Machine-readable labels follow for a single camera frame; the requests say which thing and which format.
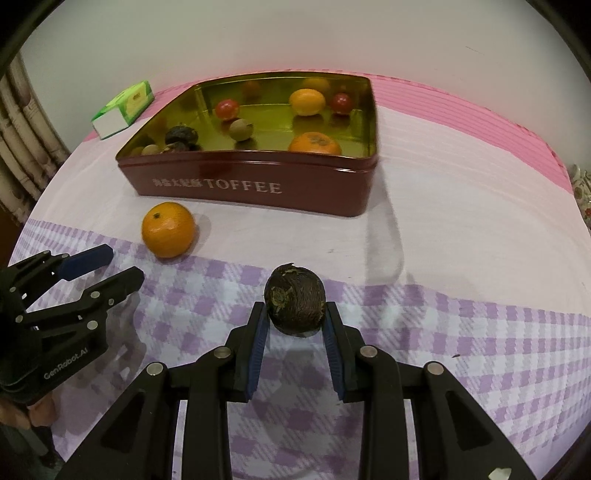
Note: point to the dark brown round fruit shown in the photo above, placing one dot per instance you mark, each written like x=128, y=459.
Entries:
x=295, y=302
x=181, y=134

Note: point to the floral ceramic ornament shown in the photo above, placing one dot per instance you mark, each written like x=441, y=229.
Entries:
x=582, y=194

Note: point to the beige patterned curtain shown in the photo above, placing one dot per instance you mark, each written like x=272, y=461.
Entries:
x=21, y=138

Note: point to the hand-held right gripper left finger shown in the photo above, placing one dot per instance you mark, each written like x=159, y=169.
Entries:
x=256, y=355

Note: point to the smooth orange mandarin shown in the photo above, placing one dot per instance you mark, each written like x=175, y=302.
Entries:
x=167, y=229

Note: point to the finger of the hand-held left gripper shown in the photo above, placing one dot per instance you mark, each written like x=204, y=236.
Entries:
x=85, y=261
x=117, y=286

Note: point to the purple pink checked cloth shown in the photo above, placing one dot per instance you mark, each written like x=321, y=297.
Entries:
x=461, y=258

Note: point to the large blemished orange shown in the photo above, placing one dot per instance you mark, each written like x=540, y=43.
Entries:
x=315, y=144

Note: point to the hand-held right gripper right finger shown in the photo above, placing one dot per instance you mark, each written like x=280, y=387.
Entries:
x=333, y=355

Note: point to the green longan fruit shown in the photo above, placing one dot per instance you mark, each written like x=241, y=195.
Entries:
x=241, y=129

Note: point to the green tissue pack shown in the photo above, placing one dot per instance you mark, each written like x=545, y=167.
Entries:
x=121, y=108

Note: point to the red tomato with calyx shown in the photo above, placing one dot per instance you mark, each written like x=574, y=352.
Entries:
x=341, y=103

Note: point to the small dark brown fruit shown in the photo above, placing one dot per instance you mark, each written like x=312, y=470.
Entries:
x=174, y=147

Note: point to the small yellow-orange citrus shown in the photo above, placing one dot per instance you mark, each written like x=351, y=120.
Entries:
x=307, y=102

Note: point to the person's left hand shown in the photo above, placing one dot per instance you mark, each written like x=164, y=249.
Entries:
x=41, y=410

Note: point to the dark red metal tin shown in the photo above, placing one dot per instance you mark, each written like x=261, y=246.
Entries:
x=258, y=184

